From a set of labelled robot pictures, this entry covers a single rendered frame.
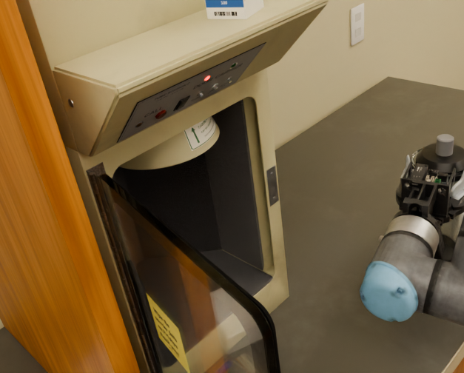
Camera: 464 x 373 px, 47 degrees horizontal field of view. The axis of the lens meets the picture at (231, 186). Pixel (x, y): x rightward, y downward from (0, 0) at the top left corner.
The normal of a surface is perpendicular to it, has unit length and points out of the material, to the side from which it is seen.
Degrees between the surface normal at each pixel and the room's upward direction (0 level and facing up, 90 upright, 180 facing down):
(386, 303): 92
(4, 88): 90
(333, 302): 0
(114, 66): 0
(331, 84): 90
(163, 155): 66
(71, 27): 90
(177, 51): 0
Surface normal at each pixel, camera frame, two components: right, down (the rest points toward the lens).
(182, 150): 0.43, 0.03
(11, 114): -0.69, 0.46
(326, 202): -0.13, -0.84
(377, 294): -0.48, 0.55
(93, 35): 0.71, 0.29
